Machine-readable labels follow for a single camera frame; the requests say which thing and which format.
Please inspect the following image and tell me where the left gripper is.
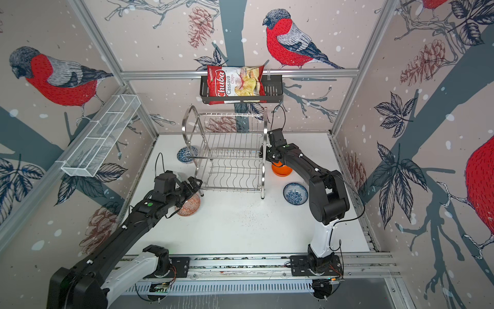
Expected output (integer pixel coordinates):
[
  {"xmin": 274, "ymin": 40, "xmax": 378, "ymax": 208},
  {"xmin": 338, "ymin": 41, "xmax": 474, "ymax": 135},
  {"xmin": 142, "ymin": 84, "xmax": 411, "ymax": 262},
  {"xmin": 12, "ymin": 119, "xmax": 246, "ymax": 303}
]
[{"xmin": 166, "ymin": 175, "xmax": 203, "ymax": 209}]

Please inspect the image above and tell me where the stainless steel dish rack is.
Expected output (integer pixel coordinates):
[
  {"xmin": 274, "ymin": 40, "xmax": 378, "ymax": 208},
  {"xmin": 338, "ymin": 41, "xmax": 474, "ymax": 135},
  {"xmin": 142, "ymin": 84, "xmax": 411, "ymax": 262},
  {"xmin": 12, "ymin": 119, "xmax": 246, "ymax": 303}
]
[{"xmin": 181, "ymin": 106, "xmax": 268, "ymax": 199}]

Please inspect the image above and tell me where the blue floral ceramic bowl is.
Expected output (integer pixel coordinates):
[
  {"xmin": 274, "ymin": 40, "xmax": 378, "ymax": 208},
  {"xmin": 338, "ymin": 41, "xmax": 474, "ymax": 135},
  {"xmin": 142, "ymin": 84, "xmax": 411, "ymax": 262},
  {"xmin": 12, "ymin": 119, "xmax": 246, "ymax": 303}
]
[{"xmin": 283, "ymin": 182, "xmax": 309, "ymax": 205}]

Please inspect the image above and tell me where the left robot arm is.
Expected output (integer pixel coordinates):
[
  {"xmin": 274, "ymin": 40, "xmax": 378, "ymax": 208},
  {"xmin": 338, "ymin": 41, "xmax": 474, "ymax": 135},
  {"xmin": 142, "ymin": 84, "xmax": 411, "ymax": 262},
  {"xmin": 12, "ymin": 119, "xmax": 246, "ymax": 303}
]
[{"xmin": 46, "ymin": 171, "xmax": 203, "ymax": 308}]

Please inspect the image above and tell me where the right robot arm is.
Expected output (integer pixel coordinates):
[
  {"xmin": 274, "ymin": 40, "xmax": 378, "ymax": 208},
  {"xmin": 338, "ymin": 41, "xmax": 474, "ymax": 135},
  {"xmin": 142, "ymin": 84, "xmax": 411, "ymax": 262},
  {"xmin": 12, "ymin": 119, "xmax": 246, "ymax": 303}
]
[{"xmin": 266, "ymin": 129, "xmax": 350, "ymax": 258}]

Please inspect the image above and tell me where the orange plastic bowl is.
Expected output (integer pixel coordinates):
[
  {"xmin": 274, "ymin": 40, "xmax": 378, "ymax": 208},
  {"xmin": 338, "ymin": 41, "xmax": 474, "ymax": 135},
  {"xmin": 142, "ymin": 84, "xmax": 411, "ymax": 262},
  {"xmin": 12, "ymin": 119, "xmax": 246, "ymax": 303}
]
[{"xmin": 271, "ymin": 162, "xmax": 293, "ymax": 177}]

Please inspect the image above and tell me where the dark blue patterned bowl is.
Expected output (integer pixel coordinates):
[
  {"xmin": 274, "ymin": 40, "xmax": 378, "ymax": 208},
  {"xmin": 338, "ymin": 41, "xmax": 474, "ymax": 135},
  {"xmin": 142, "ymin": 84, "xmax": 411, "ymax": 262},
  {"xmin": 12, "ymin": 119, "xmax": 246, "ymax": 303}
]
[{"xmin": 176, "ymin": 146, "xmax": 199, "ymax": 164}]

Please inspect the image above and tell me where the red cassava chips bag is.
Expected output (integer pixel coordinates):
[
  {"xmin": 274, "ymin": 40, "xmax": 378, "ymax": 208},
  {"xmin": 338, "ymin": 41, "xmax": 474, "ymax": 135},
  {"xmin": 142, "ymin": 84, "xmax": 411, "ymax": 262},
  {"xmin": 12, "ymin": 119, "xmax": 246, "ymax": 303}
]
[{"xmin": 207, "ymin": 66, "xmax": 266, "ymax": 105}]

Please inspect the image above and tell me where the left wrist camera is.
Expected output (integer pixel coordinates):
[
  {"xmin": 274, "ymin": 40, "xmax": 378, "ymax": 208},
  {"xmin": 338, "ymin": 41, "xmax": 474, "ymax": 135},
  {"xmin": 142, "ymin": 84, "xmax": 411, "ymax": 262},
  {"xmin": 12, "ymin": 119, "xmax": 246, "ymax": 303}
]
[{"xmin": 154, "ymin": 171, "xmax": 177, "ymax": 192}]

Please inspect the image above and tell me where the black wall basket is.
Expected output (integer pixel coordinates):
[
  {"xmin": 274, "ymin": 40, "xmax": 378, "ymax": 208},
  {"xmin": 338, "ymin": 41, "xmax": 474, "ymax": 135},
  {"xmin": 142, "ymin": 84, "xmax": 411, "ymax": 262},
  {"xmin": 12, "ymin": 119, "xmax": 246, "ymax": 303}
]
[{"xmin": 199, "ymin": 75, "xmax": 284, "ymax": 105}]

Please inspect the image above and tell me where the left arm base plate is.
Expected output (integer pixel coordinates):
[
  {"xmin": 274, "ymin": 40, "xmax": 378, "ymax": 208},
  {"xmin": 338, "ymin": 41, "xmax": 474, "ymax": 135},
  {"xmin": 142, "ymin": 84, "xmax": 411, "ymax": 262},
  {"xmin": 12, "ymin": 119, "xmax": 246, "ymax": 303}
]
[{"xmin": 144, "ymin": 256, "xmax": 190, "ymax": 279}]

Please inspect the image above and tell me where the aluminium front rail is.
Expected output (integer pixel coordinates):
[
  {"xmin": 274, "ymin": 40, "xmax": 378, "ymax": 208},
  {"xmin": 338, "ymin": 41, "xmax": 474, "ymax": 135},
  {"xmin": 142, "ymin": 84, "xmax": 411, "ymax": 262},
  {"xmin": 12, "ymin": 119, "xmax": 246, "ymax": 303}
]
[{"xmin": 138, "ymin": 252, "xmax": 401, "ymax": 281}]

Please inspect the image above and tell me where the white wire mesh shelf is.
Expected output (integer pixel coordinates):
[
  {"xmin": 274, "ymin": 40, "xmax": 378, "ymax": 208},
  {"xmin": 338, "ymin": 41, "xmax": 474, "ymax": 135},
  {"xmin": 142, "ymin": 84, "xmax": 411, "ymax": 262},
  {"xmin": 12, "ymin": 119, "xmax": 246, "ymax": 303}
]
[{"xmin": 61, "ymin": 94, "xmax": 141, "ymax": 177}]

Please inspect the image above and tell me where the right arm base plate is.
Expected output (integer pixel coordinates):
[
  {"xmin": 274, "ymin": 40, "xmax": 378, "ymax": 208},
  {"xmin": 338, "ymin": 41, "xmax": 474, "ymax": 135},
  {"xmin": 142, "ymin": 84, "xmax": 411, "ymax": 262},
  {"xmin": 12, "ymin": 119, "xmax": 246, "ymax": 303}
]
[{"xmin": 288, "ymin": 253, "xmax": 343, "ymax": 277}]

